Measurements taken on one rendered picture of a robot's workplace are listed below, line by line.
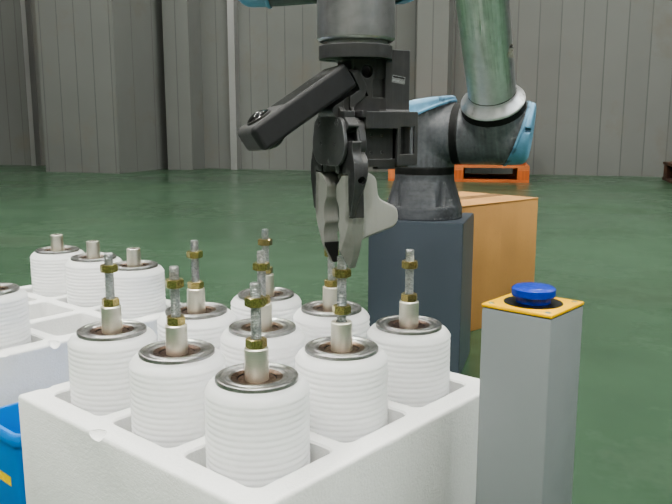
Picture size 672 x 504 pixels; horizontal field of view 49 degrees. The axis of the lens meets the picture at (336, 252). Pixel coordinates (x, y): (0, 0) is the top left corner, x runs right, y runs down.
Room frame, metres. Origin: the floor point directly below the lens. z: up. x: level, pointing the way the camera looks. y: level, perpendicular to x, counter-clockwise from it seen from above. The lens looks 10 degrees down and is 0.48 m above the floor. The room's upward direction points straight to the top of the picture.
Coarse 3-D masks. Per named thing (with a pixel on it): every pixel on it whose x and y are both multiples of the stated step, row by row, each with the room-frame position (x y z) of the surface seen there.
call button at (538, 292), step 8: (512, 288) 0.67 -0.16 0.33; (520, 288) 0.66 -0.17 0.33; (528, 288) 0.66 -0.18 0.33; (536, 288) 0.66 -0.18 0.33; (544, 288) 0.66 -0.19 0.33; (552, 288) 0.66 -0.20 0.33; (520, 296) 0.66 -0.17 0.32; (528, 296) 0.65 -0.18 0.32; (536, 296) 0.65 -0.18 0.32; (544, 296) 0.65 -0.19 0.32; (552, 296) 0.66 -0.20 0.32; (528, 304) 0.66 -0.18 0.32; (536, 304) 0.66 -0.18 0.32; (544, 304) 0.66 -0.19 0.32
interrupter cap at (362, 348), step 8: (328, 336) 0.76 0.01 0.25; (352, 336) 0.76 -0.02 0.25; (312, 344) 0.74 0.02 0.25; (320, 344) 0.74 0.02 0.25; (328, 344) 0.74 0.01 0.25; (352, 344) 0.74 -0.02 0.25; (360, 344) 0.74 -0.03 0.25; (368, 344) 0.74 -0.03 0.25; (376, 344) 0.73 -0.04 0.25; (312, 352) 0.71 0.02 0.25; (320, 352) 0.71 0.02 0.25; (328, 352) 0.71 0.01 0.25; (336, 352) 0.72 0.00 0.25; (352, 352) 0.72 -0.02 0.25; (360, 352) 0.71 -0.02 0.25; (368, 352) 0.70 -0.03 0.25; (376, 352) 0.71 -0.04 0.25; (336, 360) 0.69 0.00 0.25; (344, 360) 0.69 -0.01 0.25; (352, 360) 0.69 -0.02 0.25
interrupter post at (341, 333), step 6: (336, 324) 0.72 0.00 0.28; (342, 324) 0.72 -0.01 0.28; (348, 324) 0.72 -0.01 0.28; (336, 330) 0.72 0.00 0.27; (342, 330) 0.72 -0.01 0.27; (348, 330) 0.72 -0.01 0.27; (336, 336) 0.72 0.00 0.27; (342, 336) 0.72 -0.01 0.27; (348, 336) 0.72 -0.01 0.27; (336, 342) 0.72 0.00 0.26; (342, 342) 0.72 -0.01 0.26; (348, 342) 0.72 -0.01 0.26; (336, 348) 0.72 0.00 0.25; (342, 348) 0.72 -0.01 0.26; (348, 348) 0.72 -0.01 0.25
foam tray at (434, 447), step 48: (48, 432) 0.74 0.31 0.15; (96, 432) 0.69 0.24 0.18; (384, 432) 0.68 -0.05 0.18; (432, 432) 0.72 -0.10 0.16; (48, 480) 0.75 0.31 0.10; (96, 480) 0.68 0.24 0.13; (144, 480) 0.63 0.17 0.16; (192, 480) 0.58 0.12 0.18; (288, 480) 0.58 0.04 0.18; (336, 480) 0.60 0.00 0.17; (384, 480) 0.66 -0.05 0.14; (432, 480) 0.72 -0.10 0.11
